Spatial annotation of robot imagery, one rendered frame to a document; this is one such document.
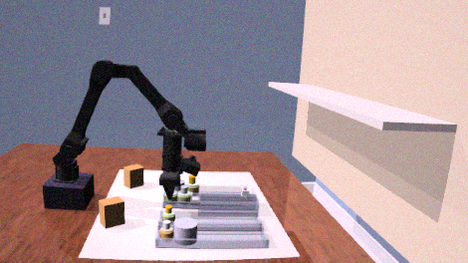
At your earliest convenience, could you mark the orange cube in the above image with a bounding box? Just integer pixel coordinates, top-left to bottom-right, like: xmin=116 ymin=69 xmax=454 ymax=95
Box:
xmin=99 ymin=196 xmax=125 ymax=228
xmin=123 ymin=165 xmax=144 ymax=188

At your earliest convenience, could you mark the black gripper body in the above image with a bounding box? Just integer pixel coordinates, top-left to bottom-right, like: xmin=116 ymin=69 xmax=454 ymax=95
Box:
xmin=159 ymin=150 xmax=182 ymax=187

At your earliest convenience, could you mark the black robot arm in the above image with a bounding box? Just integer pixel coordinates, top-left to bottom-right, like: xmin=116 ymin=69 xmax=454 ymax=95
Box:
xmin=53 ymin=60 xmax=206 ymax=183

